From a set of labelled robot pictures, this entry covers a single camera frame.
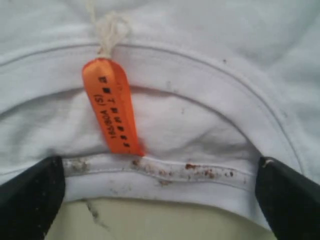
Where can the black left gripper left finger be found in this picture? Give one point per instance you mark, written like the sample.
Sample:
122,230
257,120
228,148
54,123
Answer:
30,201

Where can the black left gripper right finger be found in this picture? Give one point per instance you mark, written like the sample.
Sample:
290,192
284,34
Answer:
289,201

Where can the white t-shirt red Chinese lettering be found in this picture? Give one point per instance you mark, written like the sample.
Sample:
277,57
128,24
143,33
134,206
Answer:
215,84

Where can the orange size tag on string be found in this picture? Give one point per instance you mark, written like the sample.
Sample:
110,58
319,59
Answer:
107,87

